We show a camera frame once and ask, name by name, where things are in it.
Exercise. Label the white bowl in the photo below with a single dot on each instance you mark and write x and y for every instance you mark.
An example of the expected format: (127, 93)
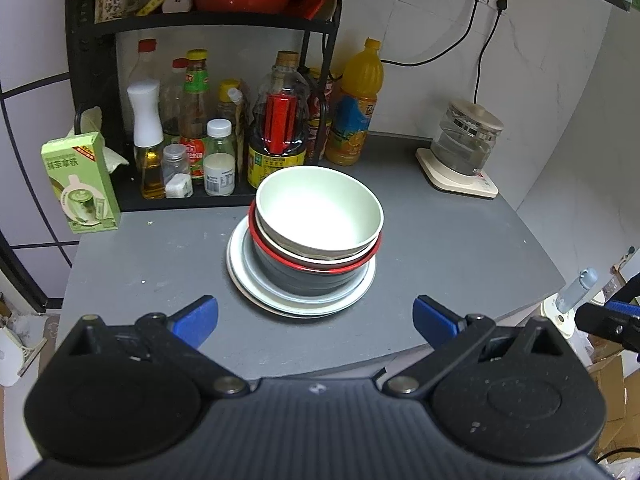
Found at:
(292, 254)

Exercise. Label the glass kettle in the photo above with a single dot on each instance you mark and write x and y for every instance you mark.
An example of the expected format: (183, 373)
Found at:
(465, 145)

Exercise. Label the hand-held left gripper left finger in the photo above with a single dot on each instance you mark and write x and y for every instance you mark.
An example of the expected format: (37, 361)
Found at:
(200, 316)

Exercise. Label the white crumpled paper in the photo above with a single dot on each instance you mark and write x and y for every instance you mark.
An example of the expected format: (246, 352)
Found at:
(95, 120)

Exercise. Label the orange juice bottle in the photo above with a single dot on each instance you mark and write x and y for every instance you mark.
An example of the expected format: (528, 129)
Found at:
(355, 105)

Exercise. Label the small yellow cap bottle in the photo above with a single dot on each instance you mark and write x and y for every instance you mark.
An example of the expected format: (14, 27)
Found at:
(230, 100)

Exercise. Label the cream kettle base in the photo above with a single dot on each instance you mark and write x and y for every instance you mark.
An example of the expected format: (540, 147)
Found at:
(450, 180)

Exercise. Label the clear bottle red cap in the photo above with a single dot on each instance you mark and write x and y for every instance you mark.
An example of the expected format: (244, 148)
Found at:
(146, 60)

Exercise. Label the cardboard box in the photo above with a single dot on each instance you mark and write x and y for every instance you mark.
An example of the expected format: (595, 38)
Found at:
(607, 400)

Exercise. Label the black bowl red rim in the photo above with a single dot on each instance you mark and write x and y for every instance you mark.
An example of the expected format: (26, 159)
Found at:
(300, 282)

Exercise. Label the sauce bottle yellow cap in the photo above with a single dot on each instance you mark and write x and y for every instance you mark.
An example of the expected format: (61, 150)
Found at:
(196, 105)

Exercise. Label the pale green bowl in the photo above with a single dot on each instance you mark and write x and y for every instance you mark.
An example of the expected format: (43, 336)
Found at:
(320, 205)

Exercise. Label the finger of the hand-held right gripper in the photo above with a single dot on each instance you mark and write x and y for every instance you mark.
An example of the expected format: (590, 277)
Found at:
(607, 322)

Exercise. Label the white cap powder bottle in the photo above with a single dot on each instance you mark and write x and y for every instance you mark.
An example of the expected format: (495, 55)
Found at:
(220, 165)

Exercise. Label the black metal shelf rack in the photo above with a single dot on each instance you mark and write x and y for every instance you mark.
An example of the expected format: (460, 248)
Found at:
(200, 27)

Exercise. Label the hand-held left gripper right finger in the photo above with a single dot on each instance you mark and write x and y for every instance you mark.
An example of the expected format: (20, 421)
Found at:
(432, 317)

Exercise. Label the plastic bottle grey-blue cap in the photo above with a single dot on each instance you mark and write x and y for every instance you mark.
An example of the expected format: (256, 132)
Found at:
(575, 292)

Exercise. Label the green tea box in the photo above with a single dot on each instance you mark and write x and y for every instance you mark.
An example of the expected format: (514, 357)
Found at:
(80, 185)

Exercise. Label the oil dispenser white top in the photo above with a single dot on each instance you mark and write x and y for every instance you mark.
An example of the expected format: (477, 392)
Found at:
(146, 120)

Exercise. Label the small glass jar grey cap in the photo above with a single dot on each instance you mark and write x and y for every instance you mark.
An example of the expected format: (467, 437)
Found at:
(177, 170)

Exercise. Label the white appliance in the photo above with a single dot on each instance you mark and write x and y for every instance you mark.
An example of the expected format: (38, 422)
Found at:
(10, 357)

